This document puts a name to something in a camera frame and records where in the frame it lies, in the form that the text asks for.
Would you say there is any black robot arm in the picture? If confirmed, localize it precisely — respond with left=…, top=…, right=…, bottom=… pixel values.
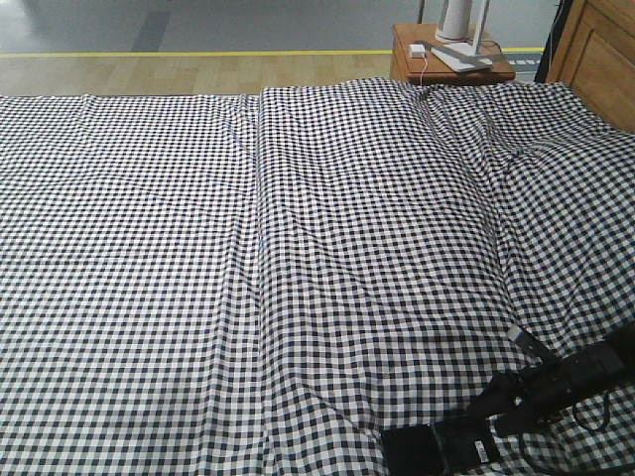
left=466, top=322, right=634, bottom=436

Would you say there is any white charger adapter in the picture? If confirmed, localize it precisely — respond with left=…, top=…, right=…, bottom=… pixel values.
left=408, top=44, right=427, bottom=59

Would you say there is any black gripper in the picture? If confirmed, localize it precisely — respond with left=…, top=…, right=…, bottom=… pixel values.
left=461, top=361, right=576, bottom=437

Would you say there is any wooden nightstand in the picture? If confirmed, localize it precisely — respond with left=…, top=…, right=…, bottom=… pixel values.
left=390, top=23, right=516, bottom=85

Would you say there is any white cylindrical device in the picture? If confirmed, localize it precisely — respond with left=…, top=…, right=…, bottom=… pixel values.
left=436, top=0, right=472, bottom=43

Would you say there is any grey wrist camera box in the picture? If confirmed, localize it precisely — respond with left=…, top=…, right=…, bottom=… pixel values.
left=507, top=325, right=540, bottom=358

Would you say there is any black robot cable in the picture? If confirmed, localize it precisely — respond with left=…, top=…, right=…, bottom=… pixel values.
left=515, top=381, right=635, bottom=476

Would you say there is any wooden headboard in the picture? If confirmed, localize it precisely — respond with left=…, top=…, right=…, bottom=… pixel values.
left=547, top=0, right=634, bottom=132

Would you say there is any black smartphone with label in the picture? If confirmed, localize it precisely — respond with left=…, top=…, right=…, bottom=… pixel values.
left=381, top=416, right=502, bottom=475

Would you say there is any black white checkered bedsheet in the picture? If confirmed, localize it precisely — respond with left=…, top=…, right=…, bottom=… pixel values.
left=1, top=78, right=634, bottom=475

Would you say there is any white desk lamp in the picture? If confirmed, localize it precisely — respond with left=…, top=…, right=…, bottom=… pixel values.
left=431, top=0, right=493, bottom=72

